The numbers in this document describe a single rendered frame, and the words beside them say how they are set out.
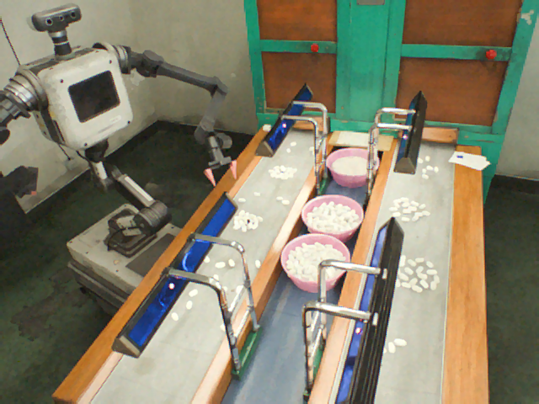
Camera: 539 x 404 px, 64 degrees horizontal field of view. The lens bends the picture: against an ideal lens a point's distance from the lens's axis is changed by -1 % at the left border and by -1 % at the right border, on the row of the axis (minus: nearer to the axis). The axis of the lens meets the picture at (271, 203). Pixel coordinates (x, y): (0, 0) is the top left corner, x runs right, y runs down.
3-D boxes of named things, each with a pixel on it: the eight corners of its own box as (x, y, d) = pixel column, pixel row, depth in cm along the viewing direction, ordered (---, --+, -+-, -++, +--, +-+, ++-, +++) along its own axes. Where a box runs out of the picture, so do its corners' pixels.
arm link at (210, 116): (210, 98, 225) (221, 82, 219) (220, 103, 227) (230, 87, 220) (190, 140, 192) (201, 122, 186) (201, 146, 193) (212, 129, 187)
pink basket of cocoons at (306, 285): (273, 290, 168) (271, 273, 162) (294, 245, 187) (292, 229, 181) (340, 305, 159) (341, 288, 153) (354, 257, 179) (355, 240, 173)
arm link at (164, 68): (215, 90, 232) (224, 76, 226) (221, 107, 224) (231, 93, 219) (134, 64, 204) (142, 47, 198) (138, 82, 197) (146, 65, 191)
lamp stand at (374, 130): (362, 210, 202) (367, 124, 176) (370, 187, 217) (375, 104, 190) (403, 217, 196) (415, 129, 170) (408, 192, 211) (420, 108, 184)
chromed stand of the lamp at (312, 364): (302, 401, 131) (296, 305, 104) (320, 347, 146) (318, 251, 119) (365, 419, 125) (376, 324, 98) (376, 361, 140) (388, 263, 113)
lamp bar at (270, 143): (254, 156, 179) (253, 140, 175) (298, 95, 225) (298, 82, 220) (272, 158, 176) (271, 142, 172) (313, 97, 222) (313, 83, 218)
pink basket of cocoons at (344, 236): (305, 252, 183) (304, 235, 178) (300, 213, 205) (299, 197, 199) (367, 247, 183) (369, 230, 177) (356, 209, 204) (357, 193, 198)
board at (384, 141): (328, 145, 236) (328, 142, 236) (334, 132, 247) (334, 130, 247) (389, 151, 226) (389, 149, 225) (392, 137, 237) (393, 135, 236)
